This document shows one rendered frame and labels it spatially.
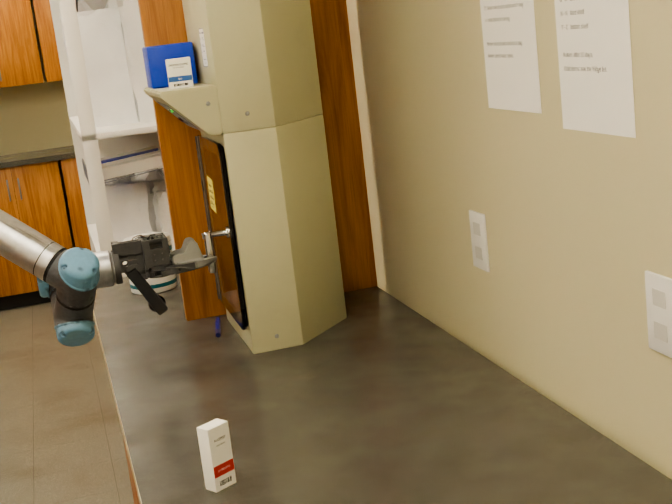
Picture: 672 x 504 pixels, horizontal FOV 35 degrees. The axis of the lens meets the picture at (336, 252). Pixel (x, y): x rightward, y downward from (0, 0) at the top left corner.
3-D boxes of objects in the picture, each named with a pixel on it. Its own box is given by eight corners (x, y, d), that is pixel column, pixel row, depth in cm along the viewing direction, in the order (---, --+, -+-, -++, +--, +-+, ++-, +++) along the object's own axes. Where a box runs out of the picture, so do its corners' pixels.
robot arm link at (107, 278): (96, 292, 215) (94, 284, 223) (119, 288, 216) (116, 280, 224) (90, 256, 213) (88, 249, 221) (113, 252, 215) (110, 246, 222)
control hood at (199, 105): (199, 124, 245) (193, 81, 243) (223, 134, 215) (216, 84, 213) (149, 131, 243) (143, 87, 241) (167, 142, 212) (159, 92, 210)
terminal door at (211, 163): (223, 300, 253) (199, 133, 245) (247, 331, 224) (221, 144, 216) (220, 300, 253) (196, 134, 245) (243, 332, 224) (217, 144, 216)
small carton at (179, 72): (193, 85, 223) (189, 56, 222) (193, 86, 218) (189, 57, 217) (170, 88, 223) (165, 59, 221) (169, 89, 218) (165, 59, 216)
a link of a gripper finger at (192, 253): (215, 238, 220) (170, 245, 218) (218, 266, 221) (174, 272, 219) (213, 235, 223) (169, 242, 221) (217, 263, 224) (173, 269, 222)
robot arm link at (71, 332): (59, 320, 201) (51, 273, 207) (54, 351, 209) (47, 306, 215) (100, 316, 204) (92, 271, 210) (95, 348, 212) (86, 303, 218)
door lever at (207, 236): (233, 270, 225) (231, 268, 227) (227, 227, 223) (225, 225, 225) (208, 275, 223) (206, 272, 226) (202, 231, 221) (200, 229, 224)
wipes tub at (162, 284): (174, 279, 304) (166, 228, 301) (180, 289, 291) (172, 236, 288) (128, 287, 301) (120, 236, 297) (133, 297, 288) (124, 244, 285)
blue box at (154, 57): (191, 82, 240) (186, 42, 238) (198, 83, 231) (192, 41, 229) (147, 87, 238) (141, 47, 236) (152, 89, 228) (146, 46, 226)
